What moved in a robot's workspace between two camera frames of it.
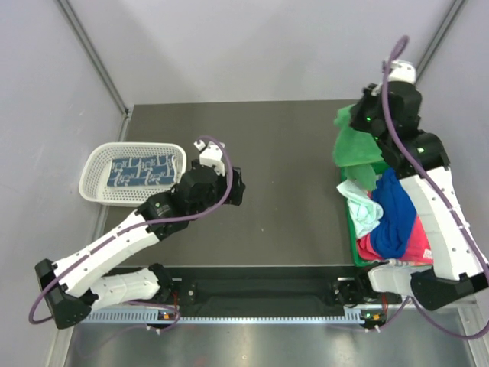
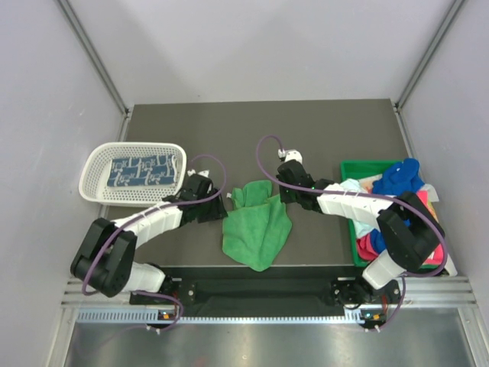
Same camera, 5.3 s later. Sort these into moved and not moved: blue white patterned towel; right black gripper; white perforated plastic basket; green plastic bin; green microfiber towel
Moved: green microfiber towel; right black gripper
Not moved: white perforated plastic basket; blue white patterned towel; green plastic bin
